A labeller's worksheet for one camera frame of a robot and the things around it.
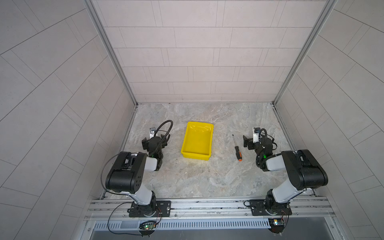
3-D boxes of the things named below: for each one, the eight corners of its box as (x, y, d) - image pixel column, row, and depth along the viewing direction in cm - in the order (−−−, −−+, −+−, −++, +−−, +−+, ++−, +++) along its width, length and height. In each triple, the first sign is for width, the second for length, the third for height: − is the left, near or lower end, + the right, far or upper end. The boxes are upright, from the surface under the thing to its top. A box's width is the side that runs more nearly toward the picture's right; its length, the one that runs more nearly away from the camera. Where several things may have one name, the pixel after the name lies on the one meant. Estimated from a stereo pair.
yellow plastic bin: (181, 158, 90) (180, 153, 85) (188, 126, 105) (187, 120, 100) (210, 161, 89) (211, 156, 84) (213, 128, 104) (213, 123, 99)
